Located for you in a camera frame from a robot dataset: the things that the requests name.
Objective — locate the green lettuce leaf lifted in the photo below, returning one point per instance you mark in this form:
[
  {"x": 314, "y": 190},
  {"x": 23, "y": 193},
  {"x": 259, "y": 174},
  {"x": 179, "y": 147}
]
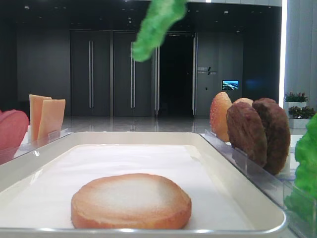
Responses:
[{"x": 160, "y": 17}]

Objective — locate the inner brown meat patty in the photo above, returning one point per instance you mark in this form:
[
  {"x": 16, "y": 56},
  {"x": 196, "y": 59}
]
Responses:
[{"x": 246, "y": 132}]

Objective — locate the brown meat patty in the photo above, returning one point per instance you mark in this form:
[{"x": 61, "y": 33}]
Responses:
[
  {"x": 276, "y": 124},
  {"x": 246, "y": 132}
]

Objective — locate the inner orange cheese slice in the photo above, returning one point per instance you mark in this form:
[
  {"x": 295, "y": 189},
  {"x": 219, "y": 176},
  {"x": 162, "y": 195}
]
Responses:
[{"x": 51, "y": 117}]

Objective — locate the orange cheese slice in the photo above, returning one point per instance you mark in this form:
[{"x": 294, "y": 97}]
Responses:
[
  {"x": 51, "y": 117},
  {"x": 36, "y": 103}
]

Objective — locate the outer brown meat patty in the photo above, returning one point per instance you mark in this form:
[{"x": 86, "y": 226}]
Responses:
[{"x": 276, "y": 124}]

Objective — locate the outer orange cheese slice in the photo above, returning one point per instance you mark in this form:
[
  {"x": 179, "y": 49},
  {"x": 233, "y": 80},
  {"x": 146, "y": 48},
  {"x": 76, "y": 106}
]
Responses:
[{"x": 36, "y": 103}]

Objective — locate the green lettuce leaf in rack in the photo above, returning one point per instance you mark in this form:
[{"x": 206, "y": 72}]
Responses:
[{"x": 303, "y": 173}]

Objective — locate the inner sesame bun top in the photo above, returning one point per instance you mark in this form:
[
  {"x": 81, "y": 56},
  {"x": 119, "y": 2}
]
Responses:
[{"x": 218, "y": 110}]

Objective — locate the sesame bun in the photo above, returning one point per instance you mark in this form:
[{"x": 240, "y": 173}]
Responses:
[
  {"x": 244, "y": 100},
  {"x": 218, "y": 110}
]

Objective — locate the dark double door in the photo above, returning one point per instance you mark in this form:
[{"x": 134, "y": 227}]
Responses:
[{"x": 105, "y": 80}]

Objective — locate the bun slice on tray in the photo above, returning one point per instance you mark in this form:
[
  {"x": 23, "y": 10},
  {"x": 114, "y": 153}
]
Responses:
[{"x": 134, "y": 201}]

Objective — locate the outer sesame bun top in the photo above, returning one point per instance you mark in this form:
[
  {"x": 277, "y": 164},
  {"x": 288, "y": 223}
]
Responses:
[{"x": 244, "y": 100}]

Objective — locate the potted red flower plants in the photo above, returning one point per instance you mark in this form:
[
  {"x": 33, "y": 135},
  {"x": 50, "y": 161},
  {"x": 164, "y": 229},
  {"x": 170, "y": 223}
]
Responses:
[{"x": 295, "y": 105}]

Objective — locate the white rectangular metal tray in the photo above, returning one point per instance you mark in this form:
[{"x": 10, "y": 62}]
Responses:
[{"x": 36, "y": 187}]

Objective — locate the left clear acrylic rack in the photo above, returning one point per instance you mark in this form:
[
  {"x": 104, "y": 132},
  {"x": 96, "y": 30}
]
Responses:
[{"x": 9, "y": 154}]

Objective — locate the clear acrylic rack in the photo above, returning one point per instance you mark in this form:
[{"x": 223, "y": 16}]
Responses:
[
  {"x": 275, "y": 187},
  {"x": 9, "y": 154}
]

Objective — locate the right clear acrylic rack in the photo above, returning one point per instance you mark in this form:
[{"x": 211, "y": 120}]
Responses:
[{"x": 275, "y": 187}]

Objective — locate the wall screen display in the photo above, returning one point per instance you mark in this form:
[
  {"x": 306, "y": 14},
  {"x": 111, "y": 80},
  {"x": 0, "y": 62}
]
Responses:
[{"x": 230, "y": 85}]

